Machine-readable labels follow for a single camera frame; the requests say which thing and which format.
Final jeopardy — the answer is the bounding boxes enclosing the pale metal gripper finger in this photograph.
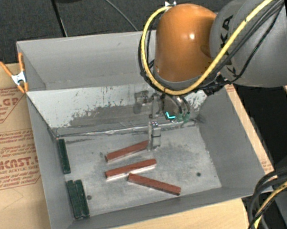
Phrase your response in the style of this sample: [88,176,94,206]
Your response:
[145,122,156,151]
[151,120,164,149]

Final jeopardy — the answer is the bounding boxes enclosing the red-brown flat block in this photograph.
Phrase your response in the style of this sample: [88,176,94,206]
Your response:
[103,158,160,183]
[126,165,183,203]
[103,139,152,164]

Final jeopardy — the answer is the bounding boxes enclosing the grey metal bin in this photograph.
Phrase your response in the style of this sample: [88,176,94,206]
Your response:
[16,6,281,229]

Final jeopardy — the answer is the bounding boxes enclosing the dark green flat block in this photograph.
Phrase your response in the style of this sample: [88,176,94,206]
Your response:
[57,138,72,175]
[74,178,91,219]
[66,179,84,220]

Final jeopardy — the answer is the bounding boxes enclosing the brown cardboard board red print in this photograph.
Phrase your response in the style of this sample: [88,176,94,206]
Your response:
[0,59,52,229]

